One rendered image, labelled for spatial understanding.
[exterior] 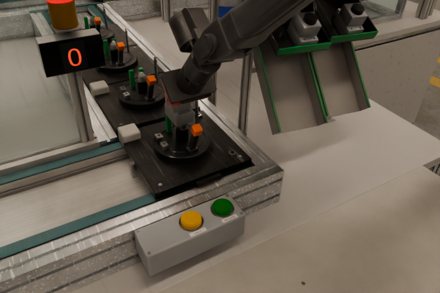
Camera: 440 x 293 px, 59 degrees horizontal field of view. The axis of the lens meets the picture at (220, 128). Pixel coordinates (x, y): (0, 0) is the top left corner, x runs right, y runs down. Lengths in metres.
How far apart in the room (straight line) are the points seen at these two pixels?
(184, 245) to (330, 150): 0.57
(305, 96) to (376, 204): 0.32
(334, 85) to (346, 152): 0.20
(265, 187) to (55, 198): 0.47
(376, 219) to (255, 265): 0.32
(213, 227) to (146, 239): 0.13
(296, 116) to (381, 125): 0.40
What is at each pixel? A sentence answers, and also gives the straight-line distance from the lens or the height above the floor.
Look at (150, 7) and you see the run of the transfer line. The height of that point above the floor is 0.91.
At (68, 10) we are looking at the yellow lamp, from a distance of 0.83.
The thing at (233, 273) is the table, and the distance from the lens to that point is 0.84.
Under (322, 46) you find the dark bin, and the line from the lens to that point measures 0.92.
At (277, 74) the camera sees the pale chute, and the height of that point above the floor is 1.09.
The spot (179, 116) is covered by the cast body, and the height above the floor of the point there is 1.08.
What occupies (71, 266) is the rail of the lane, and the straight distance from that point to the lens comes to 0.80.
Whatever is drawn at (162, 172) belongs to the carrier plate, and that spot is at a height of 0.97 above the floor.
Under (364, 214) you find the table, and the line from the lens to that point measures 1.01.
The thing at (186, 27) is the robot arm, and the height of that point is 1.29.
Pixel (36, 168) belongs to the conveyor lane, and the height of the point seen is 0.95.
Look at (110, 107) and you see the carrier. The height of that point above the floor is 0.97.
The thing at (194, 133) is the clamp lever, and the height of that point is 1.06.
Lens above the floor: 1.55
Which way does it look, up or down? 35 degrees down
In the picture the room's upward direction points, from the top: 2 degrees clockwise
